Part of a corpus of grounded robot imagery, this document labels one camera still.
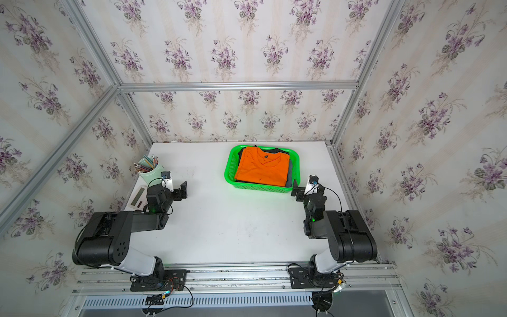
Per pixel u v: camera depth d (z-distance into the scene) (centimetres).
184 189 86
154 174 88
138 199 93
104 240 45
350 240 44
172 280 73
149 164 94
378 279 75
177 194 84
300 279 73
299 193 82
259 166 102
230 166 99
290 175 100
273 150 104
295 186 88
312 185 76
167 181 80
